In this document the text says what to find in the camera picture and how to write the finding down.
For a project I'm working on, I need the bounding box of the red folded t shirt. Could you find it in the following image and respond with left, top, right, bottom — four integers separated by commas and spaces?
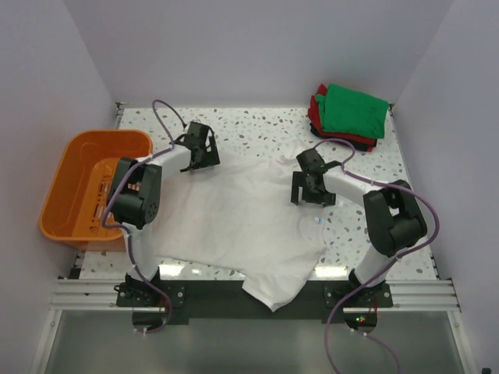
308, 95, 377, 152

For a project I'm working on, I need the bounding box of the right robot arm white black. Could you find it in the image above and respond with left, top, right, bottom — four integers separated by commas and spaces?
291, 148, 427, 306

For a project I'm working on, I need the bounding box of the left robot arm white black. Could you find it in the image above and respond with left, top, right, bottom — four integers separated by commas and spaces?
101, 122, 220, 305

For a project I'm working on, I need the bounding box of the orange plastic basket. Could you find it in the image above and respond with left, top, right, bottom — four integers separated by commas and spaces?
39, 129, 153, 252

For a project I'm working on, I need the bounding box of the green folded t shirt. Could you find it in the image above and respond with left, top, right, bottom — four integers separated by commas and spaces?
314, 83, 389, 139

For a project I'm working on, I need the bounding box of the white t shirt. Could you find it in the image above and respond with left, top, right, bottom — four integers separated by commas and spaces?
153, 142, 326, 312

